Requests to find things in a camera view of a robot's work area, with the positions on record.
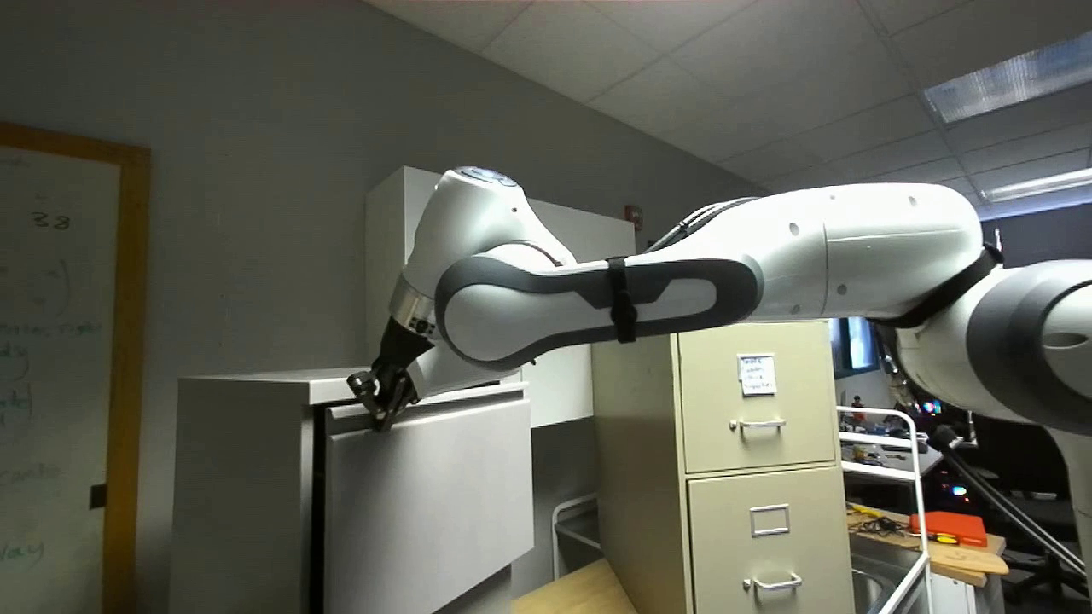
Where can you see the black stand pole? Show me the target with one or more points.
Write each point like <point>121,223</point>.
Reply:
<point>1000,499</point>

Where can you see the orange tool case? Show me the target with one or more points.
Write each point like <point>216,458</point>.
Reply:
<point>956,528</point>

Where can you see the grey metal cabinet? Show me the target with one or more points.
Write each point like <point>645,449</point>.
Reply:
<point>241,491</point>

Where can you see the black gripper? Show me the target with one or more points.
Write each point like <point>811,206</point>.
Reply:
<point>401,355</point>

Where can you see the grey cabinet drawer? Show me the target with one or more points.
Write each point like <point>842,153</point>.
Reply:
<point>431,499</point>

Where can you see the large ceiling light panel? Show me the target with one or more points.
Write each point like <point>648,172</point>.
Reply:
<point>1010,73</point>

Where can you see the beige drawer with empty label holder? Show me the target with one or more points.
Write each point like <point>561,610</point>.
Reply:
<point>727,559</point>

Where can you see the narrow ceiling light strip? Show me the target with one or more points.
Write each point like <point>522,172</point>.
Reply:
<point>1041,185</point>

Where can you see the beige drawer with paper label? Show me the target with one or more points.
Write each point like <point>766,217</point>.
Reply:
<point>796,376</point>

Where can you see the white paper label card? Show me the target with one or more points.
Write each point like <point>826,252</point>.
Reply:
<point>760,372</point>

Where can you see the beige filing cabinet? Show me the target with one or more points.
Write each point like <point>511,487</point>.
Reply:
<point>636,456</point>

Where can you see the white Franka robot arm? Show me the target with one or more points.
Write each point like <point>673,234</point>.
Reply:
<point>854,252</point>

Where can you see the whiteboard with wooden frame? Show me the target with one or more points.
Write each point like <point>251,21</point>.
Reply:
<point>57,376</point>

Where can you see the metal label holder frame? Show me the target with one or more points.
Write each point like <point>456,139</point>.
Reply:
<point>768,520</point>

